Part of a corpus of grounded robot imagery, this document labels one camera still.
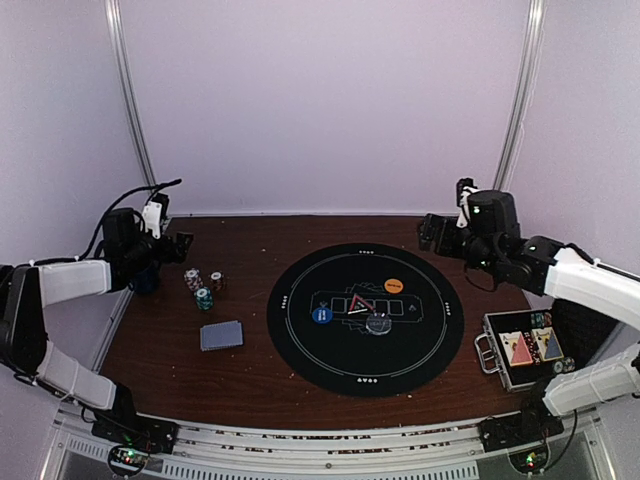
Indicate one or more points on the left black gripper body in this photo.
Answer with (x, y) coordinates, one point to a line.
(137, 250)

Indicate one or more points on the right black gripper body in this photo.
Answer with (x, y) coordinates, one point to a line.
(449, 247)

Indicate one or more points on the white blue poker chip stack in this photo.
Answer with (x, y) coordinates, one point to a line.
(193, 279)

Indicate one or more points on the brown 100 poker chip stack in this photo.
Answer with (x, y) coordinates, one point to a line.
(217, 281)

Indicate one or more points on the orange big blind button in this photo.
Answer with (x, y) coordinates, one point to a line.
(393, 286)

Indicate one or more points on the red black triangular all-in marker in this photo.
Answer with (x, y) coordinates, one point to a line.
(359, 305)

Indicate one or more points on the clear round dealer button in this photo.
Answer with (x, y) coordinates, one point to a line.
(378, 324)

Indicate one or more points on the blue small blind button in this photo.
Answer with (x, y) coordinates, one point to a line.
(322, 315)

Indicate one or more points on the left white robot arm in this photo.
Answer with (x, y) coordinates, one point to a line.
(126, 246)

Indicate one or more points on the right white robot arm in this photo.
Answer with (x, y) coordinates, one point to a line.
(486, 235)

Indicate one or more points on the dark blue cup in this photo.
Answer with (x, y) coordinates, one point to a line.
(146, 282)

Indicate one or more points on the blue-backed playing card deck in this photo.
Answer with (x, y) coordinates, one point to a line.
(221, 336)

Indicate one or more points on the round black poker mat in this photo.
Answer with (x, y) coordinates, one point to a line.
(341, 356)

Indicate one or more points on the red card deck in case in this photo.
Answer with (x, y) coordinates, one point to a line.
(516, 349)

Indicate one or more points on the aluminium poker chip case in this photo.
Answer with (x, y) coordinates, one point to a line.
(578, 343)

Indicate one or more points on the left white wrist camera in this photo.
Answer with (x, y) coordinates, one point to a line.
(154, 214)

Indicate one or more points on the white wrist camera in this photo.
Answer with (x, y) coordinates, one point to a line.
(464, 187)
(154, 214)

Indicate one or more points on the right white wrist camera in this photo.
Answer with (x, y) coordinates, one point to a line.
(464, 187)

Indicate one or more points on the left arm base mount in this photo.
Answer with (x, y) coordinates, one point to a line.
(134, 443)

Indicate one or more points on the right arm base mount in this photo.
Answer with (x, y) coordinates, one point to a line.
(524, 436)

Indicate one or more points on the front aluminium rail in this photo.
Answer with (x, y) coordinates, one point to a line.
(451, 450)

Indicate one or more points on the left aluminium frame post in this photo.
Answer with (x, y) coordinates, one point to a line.
(118, 41)

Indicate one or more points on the aluminium frame post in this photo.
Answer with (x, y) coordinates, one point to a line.
(118, 41)
(525, 85)

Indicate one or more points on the right aluminium frame post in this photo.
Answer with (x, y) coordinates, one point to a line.
(525, 85)

